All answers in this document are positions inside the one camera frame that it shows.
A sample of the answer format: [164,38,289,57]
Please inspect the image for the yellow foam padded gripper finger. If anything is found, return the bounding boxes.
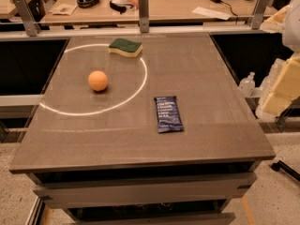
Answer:
[262,56,300,115]

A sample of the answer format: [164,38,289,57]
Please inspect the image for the white paper sheet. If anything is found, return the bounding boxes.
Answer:
[192,7,231,21]

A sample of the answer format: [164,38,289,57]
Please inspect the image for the orange fruit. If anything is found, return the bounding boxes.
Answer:
[88,70,108,92]

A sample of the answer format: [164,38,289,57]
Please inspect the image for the black stand foot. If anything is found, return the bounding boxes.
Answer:
[271,160,300,182]

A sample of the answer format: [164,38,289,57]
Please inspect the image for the metal bracket post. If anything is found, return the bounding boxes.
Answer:
[13,0,40,37]
[247,0,269,30]
[139,0,149,33]

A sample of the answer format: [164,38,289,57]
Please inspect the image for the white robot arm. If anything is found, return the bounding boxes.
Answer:
[260,0,300,116]

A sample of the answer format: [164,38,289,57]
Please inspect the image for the middle metal bracket post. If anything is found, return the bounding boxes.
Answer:
[139,0,149,33]

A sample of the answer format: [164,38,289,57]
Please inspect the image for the left metal bracket post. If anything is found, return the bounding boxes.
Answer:
[13,0,40,37]

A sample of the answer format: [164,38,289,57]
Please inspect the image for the paper leaflet on desk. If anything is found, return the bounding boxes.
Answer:
[51,4,77,16]

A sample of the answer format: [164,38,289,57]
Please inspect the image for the green yellow sponge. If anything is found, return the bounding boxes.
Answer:
[108,38,143,58]

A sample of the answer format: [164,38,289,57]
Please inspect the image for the clear plastic bottle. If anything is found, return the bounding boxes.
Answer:
[239,72,255,98]

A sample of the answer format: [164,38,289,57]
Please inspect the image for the upper grey drawer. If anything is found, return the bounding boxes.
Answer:
[34,172,257,209]

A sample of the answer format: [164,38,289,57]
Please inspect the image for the right metal bracket post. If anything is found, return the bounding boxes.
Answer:
[247,0,269,30]

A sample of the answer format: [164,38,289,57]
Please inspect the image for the black sunglasses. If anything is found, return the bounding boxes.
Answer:
[110,1,134,14]

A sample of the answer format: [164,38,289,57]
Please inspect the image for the blue rxbar blueberry wrapper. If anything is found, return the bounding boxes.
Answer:
[154,96,184,133]

